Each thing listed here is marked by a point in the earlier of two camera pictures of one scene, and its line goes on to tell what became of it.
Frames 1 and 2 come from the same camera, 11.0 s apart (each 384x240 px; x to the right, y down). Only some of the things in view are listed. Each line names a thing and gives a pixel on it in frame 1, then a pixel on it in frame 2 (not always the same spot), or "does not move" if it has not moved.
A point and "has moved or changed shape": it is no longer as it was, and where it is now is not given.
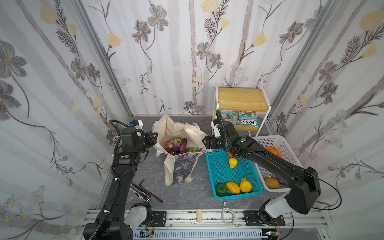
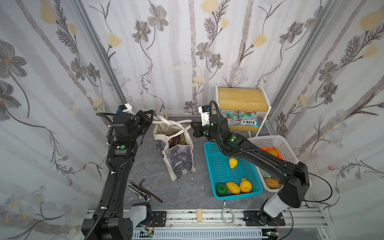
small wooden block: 199,215 does not move
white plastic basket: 264,171 does not move
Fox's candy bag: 248,118 does not move
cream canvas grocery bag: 179,145 has moved or changed shape
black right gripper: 210,142 to 201,130
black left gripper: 150,137 to 142,123
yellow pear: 245,186 does not move
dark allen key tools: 143,194 does not move
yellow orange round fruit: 273,151 does not move
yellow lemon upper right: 233,162 does not move
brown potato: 272,183 does not move
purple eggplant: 183,145 to 174,141
